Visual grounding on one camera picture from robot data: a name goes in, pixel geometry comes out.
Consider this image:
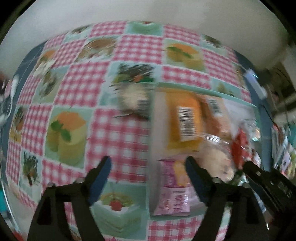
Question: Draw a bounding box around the clear bread roll packet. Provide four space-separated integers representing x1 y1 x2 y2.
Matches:
199 135 235 182

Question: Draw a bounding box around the green white cracker packet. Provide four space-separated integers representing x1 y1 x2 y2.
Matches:
239 118 261 142

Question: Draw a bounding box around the peach pink snack bag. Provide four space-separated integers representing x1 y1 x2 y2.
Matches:
198 95 232 140

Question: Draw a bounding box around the red crinkled snack packet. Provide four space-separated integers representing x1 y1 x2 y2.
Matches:
231 128 252 170

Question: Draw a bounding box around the pink strawberry cake packet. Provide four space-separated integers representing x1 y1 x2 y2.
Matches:
153 159 190 216

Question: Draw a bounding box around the teal rimmed white tray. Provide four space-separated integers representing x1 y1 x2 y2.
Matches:
147 83 257 220

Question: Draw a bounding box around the white power strip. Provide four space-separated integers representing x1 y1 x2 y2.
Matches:
244 69 267 100

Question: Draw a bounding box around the orange cake snack packet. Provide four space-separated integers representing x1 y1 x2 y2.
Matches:
166 91 204 152

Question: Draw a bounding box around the checkered cake print tablecloth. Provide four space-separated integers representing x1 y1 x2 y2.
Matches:
3 21 252 240

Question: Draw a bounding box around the clear dark snack packet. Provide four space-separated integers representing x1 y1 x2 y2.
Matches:
113 82 155 119

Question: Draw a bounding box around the white crumpled wrapper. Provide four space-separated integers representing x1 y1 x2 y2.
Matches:
33 60 56 76

